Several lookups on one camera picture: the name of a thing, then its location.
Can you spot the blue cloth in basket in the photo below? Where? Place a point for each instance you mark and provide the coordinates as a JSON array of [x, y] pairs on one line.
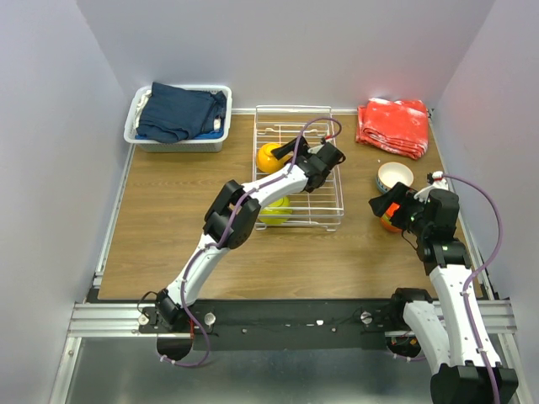
[[212, 135]]

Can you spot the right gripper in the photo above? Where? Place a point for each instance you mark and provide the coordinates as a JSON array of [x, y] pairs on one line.
[[399, 194]]

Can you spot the red white folded towel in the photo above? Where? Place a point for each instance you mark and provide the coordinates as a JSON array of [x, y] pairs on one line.
[[399, 127]]

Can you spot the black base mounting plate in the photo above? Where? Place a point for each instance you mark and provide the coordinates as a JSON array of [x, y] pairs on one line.
[[285, 325]]

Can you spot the white wire dish rack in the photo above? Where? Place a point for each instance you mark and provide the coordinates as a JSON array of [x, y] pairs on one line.
[[323, 207]]

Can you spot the white black striped bowl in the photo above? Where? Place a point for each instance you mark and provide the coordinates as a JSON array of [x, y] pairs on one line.
[[392, 172]]

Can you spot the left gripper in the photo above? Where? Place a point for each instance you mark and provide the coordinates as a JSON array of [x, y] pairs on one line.
[[285, 151]]

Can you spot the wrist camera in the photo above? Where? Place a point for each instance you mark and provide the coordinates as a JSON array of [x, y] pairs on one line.
[[435, 180], [313, 150]]

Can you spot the yellow orange bowl front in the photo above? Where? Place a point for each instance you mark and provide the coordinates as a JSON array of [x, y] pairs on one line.
[[266, 162]]

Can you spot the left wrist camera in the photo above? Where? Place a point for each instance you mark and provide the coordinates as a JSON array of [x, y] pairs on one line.
[[313, 150]]

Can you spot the white cloth in basket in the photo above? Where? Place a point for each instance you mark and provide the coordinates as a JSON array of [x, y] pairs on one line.
[[140, 107]]

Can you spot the white plastic laundry basket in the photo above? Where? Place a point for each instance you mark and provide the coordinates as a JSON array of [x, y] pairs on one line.
[[182, 146]]

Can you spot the aluminium frame rail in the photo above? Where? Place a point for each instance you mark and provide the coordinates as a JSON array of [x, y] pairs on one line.
[[108, 320]]

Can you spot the lime green bowl front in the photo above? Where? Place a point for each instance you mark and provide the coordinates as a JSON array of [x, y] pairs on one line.
[[276, 213]]

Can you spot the dark blue jeans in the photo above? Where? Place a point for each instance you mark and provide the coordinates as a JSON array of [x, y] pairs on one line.
[[176, 114]]

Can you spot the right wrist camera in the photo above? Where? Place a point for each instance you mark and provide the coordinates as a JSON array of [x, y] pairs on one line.
[[435, 180]]

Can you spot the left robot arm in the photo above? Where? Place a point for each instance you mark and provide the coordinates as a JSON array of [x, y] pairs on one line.
[[231, 218]]

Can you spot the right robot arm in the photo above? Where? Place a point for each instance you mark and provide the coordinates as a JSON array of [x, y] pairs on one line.
[[465, 368]]

